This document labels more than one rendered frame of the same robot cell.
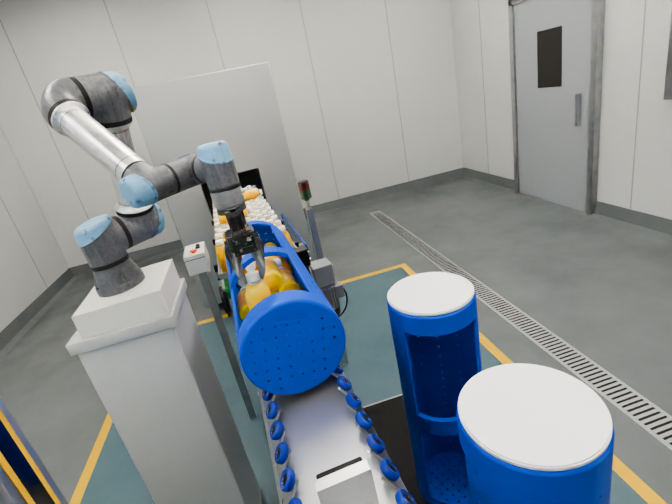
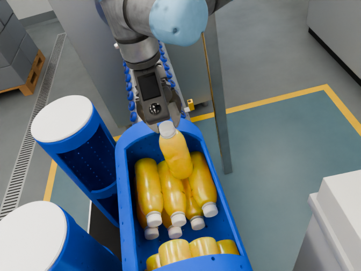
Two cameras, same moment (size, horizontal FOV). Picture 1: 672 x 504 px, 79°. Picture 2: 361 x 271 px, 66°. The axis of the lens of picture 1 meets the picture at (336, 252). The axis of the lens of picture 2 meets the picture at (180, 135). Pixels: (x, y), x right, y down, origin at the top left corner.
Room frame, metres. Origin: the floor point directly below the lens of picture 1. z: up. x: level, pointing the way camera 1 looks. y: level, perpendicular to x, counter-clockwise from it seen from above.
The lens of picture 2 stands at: (1.46, 0.37, 1.76)
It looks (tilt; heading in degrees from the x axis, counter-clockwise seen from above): 47 degrees down; 193
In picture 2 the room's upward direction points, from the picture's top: 17 degrees counter-clockwise
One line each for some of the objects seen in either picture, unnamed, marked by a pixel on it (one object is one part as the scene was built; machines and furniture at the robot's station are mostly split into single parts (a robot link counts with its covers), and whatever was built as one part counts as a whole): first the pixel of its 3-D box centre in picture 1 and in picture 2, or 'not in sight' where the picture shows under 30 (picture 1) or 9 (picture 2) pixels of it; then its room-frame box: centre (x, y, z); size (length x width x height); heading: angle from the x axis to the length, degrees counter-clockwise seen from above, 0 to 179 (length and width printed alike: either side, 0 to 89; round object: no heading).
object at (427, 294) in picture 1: (429, 292); (22, 243); (1.16, -0.27, 1.03); 0.28 x 0.28 x 0.01
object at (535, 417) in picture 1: (529, 409); (62, 117); (0.62, -0.31, 1.03); 0.28 x 0.28 x 0.01
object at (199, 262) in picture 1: (197, 258); not in sight; (1.96, 0.69, 1.05); 0.20 x 0.10 x 0.10; 13
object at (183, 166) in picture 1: (189, 171); (173, 9); (1.04, 0.32, 1.58); 0.11 x 0.11 x 0.08; 48
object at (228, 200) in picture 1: (229, 197); (136, 44); (0.99, 0.23, 1.50); 0.08 x 0.08 x 0.05
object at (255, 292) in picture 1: (262, 308); (175, 151); (1.00, 0.23, 1.18); 0.07 x 0.07 x 0.19
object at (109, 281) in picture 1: (115, 272); not in sight; (1.28, 0.72, 1.29); 0.15 x 0.15 x 0.10
